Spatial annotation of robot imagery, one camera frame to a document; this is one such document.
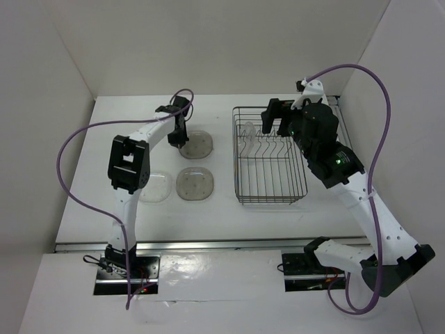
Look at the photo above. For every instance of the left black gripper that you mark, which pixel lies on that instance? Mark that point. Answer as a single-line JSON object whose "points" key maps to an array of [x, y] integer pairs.
{"points": [[179, 140]]}

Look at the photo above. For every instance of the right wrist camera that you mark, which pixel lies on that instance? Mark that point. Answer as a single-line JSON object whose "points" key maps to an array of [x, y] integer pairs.
{"points": [[309, 90]]}

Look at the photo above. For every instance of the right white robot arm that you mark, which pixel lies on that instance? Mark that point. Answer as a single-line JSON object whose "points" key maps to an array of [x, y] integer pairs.
{"points": [[393, 256]]}

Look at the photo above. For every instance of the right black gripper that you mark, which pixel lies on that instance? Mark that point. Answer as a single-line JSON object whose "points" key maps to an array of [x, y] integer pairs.
{"points": [[276, 109]]}

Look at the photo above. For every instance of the aluminium rail front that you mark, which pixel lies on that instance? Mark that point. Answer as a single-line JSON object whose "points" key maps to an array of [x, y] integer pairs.
{"points": [[192, 246]]}

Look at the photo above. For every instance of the smoky glass plate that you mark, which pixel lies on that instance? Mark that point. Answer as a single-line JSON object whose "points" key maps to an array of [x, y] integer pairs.
{"points": [[194, 184], [198, 146]]}

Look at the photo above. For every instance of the grey wire dish rack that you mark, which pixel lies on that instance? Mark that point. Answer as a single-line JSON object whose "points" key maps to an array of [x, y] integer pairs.
{"points": [[274, 172]]}

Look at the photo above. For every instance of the clear glass plate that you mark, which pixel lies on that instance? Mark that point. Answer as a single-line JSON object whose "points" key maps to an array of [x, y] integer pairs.
{"points": [[157, 189], [246, 137]]}

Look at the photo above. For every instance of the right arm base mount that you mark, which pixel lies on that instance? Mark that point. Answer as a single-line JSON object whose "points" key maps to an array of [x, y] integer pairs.
{"points": [[304, 273]]}

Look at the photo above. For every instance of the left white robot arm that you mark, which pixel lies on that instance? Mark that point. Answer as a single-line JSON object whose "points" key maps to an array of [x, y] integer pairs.
{"points": [[129, 172]]}

